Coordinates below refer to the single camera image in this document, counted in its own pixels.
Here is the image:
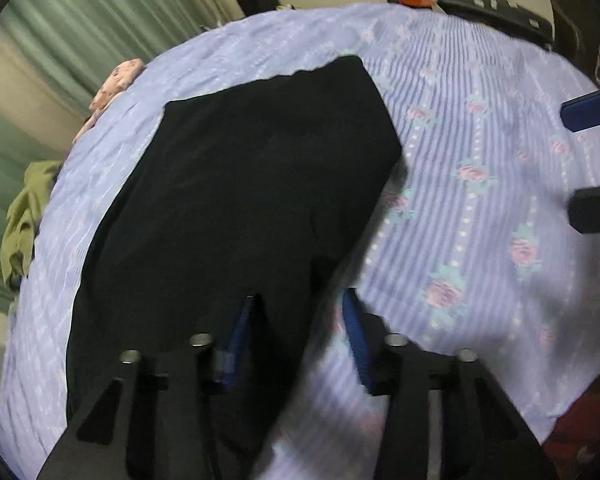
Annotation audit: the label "green and beige curtain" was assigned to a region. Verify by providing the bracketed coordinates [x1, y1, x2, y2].
[0, 85, 76, 311]
[0, 0, 226, 111]

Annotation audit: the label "pink patterned garment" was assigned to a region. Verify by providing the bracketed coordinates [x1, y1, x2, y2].
[72, 59, 146, 143]

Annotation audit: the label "black pants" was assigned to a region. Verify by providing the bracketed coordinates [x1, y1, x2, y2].
[66, 55, 406, 480]

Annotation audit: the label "black flat case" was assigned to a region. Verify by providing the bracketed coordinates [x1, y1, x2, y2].
[431, 0, 554, 43]

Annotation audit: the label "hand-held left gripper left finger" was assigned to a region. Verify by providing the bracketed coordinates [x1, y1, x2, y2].
[36, 294, 261, 480]

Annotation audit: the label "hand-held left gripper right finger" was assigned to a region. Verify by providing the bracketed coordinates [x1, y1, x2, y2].
[341, 287, 561, 480]

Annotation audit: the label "purple floral bedsheet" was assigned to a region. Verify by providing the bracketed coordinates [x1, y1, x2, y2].
[0, 2, 600, 480]

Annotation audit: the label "dark chair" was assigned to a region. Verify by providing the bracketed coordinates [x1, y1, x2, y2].
[543, 0, 598, 78]

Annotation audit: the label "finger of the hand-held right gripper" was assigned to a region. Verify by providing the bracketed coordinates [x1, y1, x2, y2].
[561, 86, 600, 134]
[568, 185, 600, 235]

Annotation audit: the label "olive green garment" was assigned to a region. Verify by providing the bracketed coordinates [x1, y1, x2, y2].
[0, 160, 63, 291]

